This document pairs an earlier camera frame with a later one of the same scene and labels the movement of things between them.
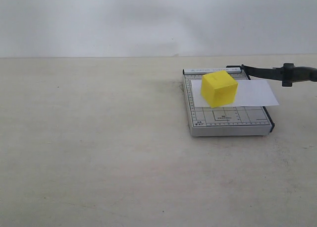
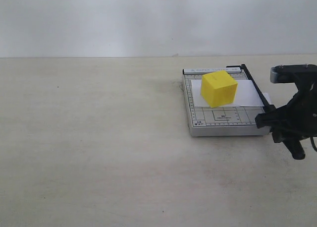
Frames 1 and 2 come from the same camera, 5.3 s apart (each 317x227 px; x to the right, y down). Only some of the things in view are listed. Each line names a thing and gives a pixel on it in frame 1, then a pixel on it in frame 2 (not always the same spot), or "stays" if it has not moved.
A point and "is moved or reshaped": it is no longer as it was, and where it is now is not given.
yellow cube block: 219,88 stays
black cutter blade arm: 288,74 is moved or reshaped
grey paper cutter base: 242,121 stays
